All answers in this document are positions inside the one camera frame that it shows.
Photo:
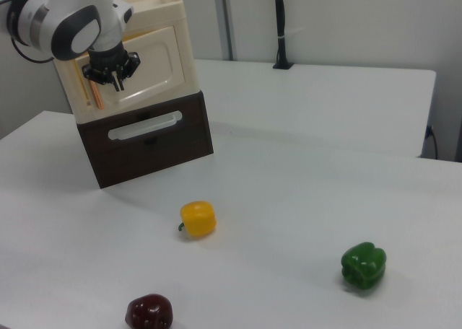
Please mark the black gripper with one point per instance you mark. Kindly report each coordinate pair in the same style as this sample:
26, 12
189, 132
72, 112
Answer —
108, 63

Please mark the cream cabinet door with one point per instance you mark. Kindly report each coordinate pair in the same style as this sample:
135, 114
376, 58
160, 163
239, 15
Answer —
159, 65

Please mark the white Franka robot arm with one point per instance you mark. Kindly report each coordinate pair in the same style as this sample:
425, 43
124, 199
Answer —
61, 22

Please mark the cream plastic cabinet body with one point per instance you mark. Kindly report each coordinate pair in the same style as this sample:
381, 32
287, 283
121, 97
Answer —
169, 18

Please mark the orange stick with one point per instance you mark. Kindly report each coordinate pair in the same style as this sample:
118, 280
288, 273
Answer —
96, 94

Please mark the yellow stick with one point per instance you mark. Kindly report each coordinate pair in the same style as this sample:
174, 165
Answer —
81, 80

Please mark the dark brown wooden drawer box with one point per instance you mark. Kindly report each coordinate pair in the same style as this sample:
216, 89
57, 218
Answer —
155, 145

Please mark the yellow bell pepper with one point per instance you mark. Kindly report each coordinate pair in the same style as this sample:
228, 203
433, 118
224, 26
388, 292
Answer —
198, 219

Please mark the black pole with base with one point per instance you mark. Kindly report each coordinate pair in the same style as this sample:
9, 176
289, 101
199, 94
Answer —
281, 26

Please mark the dark red bell pepper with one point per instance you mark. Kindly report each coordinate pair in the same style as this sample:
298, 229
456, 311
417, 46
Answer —
149, 311

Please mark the green bell pepper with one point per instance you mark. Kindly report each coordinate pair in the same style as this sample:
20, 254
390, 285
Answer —
364, 266

